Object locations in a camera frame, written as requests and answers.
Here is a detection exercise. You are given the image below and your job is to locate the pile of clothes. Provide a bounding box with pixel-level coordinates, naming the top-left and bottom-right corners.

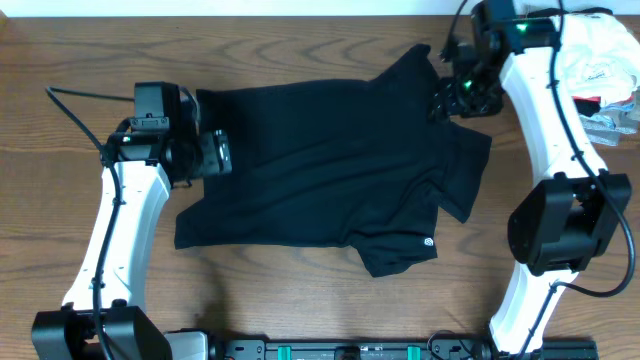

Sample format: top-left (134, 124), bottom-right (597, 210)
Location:
top-left (551, 11), bottom-right (639, 146)

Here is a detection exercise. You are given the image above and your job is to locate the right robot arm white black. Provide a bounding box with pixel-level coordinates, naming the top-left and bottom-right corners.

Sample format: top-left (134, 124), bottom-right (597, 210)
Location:
top-left (430, 1), bottom-right (639, 359)

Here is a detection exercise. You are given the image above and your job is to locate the black t-shirt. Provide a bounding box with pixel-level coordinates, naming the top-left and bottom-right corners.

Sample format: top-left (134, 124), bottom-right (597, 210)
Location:
top-left (174, 44), bottom-right (492, 277)

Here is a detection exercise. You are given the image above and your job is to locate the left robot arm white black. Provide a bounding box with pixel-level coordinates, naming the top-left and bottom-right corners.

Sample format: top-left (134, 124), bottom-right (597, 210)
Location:
top-left (31, 130), bottom-right (231, 359)

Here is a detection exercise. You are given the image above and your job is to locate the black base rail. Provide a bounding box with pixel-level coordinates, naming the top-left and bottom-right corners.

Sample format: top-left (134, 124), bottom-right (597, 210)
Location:
top-left (209, 334), bottom-right (600, 360)

